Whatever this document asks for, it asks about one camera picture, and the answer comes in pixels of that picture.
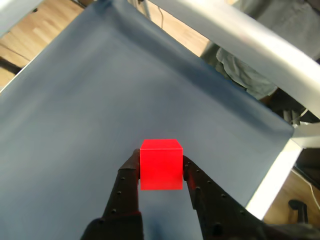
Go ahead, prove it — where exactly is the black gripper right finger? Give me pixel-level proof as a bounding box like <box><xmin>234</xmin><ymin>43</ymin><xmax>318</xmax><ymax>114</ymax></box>
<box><xmin>183</xmin><ymin>154</ymin><xmax>320</xmax><ymax>240</ymax></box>

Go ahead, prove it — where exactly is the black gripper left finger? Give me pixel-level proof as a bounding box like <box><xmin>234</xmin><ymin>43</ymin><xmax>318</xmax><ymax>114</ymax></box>
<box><xmin>79</xmin><ymin>148</ymin><xmax>145</xmax><ymax>240</ymax></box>

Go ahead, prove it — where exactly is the red cube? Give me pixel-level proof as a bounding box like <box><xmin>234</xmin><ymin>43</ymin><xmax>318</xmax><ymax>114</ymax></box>
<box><xmin>139</xmin><ymin>138</ymin><xmax>185</xmax><ymax>192</ymax></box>

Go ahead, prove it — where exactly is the blue table mat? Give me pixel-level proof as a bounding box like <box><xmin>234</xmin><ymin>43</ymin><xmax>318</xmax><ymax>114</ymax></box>
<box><xmin>0</xmin><ymin>0</ymin><xmax>295</xmax><ymax>240</ymax></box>

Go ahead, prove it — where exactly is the seated person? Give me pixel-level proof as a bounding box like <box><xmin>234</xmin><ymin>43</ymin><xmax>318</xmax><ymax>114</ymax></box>
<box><xmin>199</xmin><ymin>0</ymin><xmax>320</xmax><ymax>118</ymax></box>

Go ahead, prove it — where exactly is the white table frame rail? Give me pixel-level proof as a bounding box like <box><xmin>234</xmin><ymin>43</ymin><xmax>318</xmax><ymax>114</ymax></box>
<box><xmin>0</xmin><ymin>0</ymin><xmax>320</xmax><ymax>221</ymax></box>

